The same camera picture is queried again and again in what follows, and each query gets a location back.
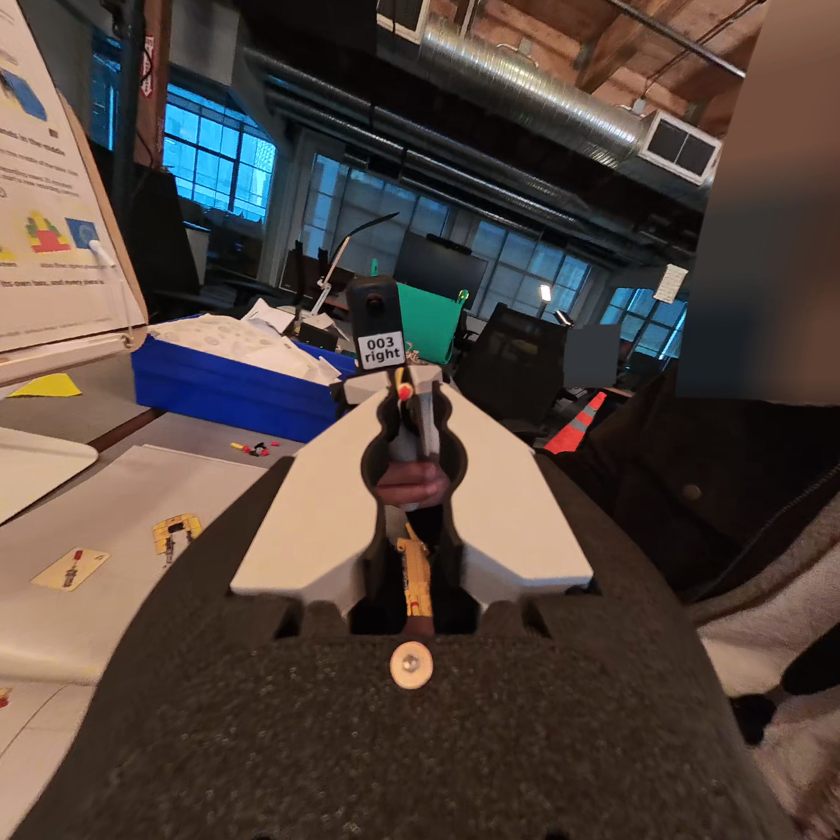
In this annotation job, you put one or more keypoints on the crumpled white paper bags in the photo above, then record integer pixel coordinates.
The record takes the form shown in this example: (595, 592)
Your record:
(223, 341)

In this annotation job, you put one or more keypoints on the printed instruction sheet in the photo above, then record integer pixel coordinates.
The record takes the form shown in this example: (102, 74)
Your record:
(39, 197)

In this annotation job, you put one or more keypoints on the person's right hand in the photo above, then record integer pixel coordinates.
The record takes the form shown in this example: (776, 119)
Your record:
(432, 484)

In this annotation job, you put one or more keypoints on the orange traffic cone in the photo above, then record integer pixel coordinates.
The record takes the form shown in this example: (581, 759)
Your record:
(577, 426)

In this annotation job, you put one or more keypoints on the red connector pin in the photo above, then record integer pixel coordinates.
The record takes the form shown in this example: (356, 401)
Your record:
(403, 392)

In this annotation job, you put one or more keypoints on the yellow paper note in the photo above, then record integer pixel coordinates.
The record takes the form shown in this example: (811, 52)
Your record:
(49, 387)

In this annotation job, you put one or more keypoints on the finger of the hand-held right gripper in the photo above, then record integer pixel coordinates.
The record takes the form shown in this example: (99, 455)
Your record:
(359, 388)
(428, 377)

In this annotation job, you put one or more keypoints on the bright industrial window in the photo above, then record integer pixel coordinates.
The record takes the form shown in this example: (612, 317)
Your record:
(216, 157)

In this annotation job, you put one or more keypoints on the green plastic bin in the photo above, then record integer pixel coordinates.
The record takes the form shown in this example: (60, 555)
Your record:
(426, 321)

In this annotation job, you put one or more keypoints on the white air vent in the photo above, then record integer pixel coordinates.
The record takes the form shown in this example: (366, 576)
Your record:
(679, 148)

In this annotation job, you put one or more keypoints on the white shirt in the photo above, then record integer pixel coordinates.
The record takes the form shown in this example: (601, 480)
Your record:
(754, 643)

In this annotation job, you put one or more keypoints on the silver ribbed air duct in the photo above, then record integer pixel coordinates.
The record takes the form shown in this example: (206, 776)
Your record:
(525, 85)

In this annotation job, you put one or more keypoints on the yellow brick beam piece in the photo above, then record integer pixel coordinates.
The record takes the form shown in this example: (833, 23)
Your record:
(415, 571)

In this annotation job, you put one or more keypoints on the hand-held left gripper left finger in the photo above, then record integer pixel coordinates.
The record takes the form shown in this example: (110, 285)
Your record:
(315, 518)

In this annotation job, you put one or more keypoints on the black office chair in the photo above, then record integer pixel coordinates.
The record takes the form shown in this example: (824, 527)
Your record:
(512, 367)

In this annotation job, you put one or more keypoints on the open instruction booklet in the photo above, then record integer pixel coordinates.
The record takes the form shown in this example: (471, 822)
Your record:
(98, 512)

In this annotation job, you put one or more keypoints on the black computer monitor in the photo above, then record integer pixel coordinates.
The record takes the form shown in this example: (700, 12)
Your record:
(446, 262)

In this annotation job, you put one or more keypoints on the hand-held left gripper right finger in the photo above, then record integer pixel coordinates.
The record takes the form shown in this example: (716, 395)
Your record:
(518, 518)

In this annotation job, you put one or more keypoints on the blue plastic bin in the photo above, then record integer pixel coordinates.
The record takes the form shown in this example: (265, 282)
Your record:
(216, 400)

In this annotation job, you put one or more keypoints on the wooden document stand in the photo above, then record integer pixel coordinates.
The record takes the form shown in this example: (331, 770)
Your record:
(39, 459)

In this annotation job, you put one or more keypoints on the cluster of red black pins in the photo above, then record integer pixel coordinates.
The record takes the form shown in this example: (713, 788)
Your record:
(257, 450)

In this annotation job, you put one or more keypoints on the row of dim windows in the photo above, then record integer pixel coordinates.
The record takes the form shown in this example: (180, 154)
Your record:
(341, 197)

